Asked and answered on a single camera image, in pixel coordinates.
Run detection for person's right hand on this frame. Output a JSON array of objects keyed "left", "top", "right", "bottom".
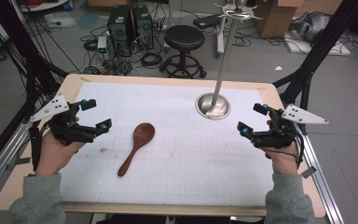
[{"left": 262, "top": 141, "right": 303, "bottom": 175}]

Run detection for small white power unit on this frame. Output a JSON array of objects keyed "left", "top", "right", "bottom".
[{"left": 96, "top": 35, "right": 108, "bottom": 61}]

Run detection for tangled floor cables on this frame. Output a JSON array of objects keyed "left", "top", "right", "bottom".
[{"left": 83, "top": 59, "right": 135, "bottom": 77}]

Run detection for black frame stand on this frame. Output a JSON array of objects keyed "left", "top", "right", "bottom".
[
  {"left": 0, "top": 0, "right": 70, "bottom": 176},
  {"left": 272, "top": 0, "right": 358, "bottom": 110}
]

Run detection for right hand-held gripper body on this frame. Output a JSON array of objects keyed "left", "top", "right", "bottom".
[{"left": 251, "top": 104, "right": 330, "bottom": 150}]

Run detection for brown wooden spoon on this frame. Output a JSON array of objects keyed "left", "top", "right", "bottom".
[{"left": 117, "top": 122, "right": 157, "bottom": 178}]

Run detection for white grid mat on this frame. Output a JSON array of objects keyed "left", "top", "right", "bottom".
[{"left": 59, "top": 81, "right": 276, "bottom": 207}]

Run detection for large cardboard box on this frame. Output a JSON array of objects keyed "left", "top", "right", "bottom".
[{"left": 253, "top": 0, "right": 306, "bottom": 40}]

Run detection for black floor cables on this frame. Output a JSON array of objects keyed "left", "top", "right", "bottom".
[{"left": 329, "top": 32, "right": 358, "bottom": 55}]

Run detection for black gripper strap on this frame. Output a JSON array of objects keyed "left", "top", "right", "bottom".
[{"left": 28, "top": 123, "right": 44, "bottom": 172}]

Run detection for grey rounded machine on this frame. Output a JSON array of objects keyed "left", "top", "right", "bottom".
[{"left": 288, "top": 11, "right": 333, "bottom": 43}]

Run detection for white stand leg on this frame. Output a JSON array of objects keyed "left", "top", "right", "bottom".
[{"left": 215, "top": 14, "right": 228, "bottom": 58}]

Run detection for aluminium rail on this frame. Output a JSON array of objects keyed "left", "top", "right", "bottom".
[
  {"left": 0, "top": 121, "right": 34, "bottom": 203},
  {"left": 294, "top": 123, "right": 345, "bottom": 224}
]

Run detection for person's left hand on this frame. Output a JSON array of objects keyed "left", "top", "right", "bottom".
[{"left": 34, "top": 130, "right": 87, "bottom": 177}]

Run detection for metal hook stand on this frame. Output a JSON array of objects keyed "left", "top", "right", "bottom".
[{"left": 194, "top": 0, "right": 264, "bottom": 121}]

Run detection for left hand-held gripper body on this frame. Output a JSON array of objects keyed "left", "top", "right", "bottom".
[{"left": 30, "top": 92, "right": 97, "bottom": 146}]

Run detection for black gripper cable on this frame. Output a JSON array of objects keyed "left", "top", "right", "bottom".
[{"left": 262, "top": 132, "right": 306, "bottom": 170}]

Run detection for white foam board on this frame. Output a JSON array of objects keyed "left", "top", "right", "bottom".
[{"left": 283, "top": 31, "right": 352, "bottom": 57}]

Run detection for flat black device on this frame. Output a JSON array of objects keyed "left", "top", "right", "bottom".
[{"left": 192, "top": 13, "right": 222, "bottom": 30}]

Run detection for black round stool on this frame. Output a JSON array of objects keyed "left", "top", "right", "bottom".
[{"left": 159, "top": 24, "right": 208, "bottom": 79}]

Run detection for black computer tower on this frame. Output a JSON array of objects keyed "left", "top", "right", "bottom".
[
  {"left": 106, "top": 5, "right": 134, "bottom": 58},
  {"left": 131, "top": 5, "right": 155, "bottom": 51}
]

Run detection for black cable coil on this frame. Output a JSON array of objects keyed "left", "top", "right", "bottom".
[{"left": 141, "top": 51, "right": 163, "bottom": 68}]

